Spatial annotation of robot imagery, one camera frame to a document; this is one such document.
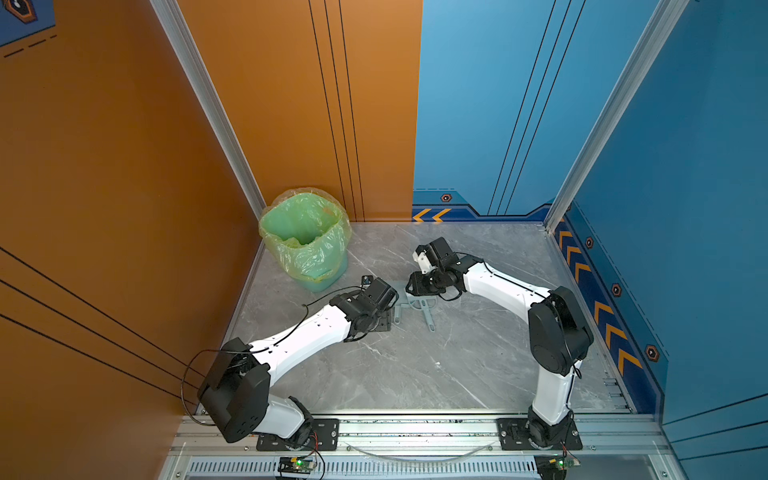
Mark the teal dustpan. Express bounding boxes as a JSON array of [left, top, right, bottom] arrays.
[[392, 298, 405, 325]]

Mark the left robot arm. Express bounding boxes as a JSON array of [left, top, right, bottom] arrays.
[[197, 277, 399, 448]]

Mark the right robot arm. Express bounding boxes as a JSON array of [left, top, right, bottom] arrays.
[[406, 253, 594, 450]]

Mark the green trash bin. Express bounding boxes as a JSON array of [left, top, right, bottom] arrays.
[[261, 191, 351, 293]]

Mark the left circuit board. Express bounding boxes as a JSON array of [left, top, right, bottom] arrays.
[[277, 456, 318, 479]]

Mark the circuit board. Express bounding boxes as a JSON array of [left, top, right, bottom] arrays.
[[277, 456, 318, 479], [534, 456, 581, 480]]

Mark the right circuit board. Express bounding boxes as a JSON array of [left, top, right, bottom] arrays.
[[534, 456, 581, 480]]

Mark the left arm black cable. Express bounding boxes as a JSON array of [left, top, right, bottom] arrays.
[[179, 286, 361, 424]]

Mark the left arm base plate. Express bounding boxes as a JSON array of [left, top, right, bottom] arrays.
[[256, 418, 340, 453]]

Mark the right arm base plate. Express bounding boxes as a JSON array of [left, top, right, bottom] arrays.
[[496, 415, 583, 451]]

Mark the aluminium frame rail front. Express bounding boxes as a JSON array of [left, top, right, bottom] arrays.
[[159, 411, 686, 479]]

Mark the right aluminium corner post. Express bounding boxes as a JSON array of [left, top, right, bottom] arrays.
[[543, 0, 689, 235]]

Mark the aluminium corner post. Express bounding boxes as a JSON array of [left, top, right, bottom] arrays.
[[543, 0, 689, 235], [149, 0, 266, 219]]

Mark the left aluminium corner post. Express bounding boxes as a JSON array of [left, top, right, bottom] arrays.
[[149, 0, 266, 219]]

